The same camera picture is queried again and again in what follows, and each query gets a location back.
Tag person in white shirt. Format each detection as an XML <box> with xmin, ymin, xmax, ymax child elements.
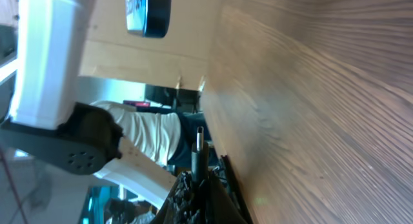
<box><xmin>91</xmin><ymin>101</ymin><xmax>212</xmax><ymax>168</ymax></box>

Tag blue Galaxy smartphone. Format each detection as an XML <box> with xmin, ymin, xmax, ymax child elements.
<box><xmin>125</xmin><ymin>0</ymin><xmax>172</xmax><ymax>39</ymax></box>

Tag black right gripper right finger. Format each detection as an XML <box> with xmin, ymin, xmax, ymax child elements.
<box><xmin>206</xmin><ymin>156</ymin><xmax>253</xmax><ymax>224</ymax></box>

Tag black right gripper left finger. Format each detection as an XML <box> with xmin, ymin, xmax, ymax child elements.
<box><xmin>150</xmin><ymin>172</ymin><xmax>205</xmax><ymax>224</ymax></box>

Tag black charger cable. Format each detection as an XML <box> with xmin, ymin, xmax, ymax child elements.
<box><xmin>190</xmin><ymin>126</ymin><xmax>210</xmax><ymax>186</ymax></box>

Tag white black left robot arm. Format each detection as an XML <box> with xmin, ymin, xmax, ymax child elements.
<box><xmin>1</xmin><ymin>0</ymin><xmax>176</xmax><ymax>208</ymax></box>

